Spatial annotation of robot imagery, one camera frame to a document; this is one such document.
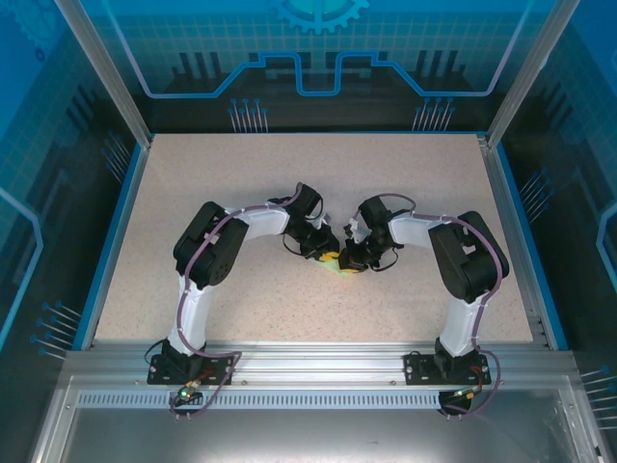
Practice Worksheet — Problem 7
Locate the blue table side strip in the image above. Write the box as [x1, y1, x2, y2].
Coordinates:
[495, 143, 571, 352]
[71, 139, 148, 352]

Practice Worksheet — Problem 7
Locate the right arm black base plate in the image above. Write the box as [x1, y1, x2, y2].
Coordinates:
[403, 351, 493, 387]

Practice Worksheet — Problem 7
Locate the green paper sheet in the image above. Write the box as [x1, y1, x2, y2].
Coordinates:
[315, 250, 362, 280]

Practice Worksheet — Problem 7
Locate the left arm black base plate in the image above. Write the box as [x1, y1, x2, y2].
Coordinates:
[147, 354, 236, 387]

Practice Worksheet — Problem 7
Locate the aluminium table side rail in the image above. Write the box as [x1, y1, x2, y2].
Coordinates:
[476, 134, 554, 351]

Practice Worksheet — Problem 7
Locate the slotted metal cable duct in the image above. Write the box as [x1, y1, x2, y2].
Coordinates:
[75, 391, 568, 412]

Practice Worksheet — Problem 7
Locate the blue gear print panel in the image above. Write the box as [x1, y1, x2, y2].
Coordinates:
[81, 0, 546, 134]

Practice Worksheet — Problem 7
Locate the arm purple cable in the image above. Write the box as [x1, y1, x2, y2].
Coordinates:
[168, 180, 306, 422]
[354, 192, 507, 417]

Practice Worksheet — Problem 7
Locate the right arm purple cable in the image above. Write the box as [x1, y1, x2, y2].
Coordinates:
[354, 192, 507, 417]

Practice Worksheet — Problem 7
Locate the left cable connector green light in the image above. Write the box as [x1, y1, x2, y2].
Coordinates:
[174, 379, 202, 405]

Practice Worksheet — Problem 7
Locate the blue circuit print side panel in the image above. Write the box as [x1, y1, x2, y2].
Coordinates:
[498, 0, 617, 463]
[0, 0, 144, 463]

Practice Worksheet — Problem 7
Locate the aluminium frame post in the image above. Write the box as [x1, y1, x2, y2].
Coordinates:
[485, 0, 583, 150]
[51, 0, 154, 151]

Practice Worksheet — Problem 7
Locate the aluminium mounting rail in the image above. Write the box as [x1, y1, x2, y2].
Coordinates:
[62, 339, 579, 387]

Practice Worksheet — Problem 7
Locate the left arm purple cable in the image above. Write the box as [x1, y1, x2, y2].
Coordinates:
[168, 180, 306, 422]

